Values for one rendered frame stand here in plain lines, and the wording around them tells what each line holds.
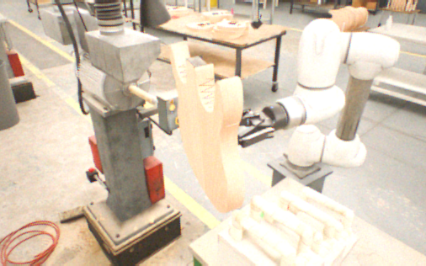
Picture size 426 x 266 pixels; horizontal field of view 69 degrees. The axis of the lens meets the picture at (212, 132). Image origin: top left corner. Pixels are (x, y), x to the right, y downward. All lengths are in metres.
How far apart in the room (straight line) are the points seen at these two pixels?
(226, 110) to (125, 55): 0.67
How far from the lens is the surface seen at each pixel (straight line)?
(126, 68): 1.21
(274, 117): 0.87
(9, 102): 4.27
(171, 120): 1.77
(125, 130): 1.85
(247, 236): 0.97
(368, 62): 1.45
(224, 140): 0.67
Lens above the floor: 1.84
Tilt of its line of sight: 31 degrees down
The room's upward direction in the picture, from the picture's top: straight up
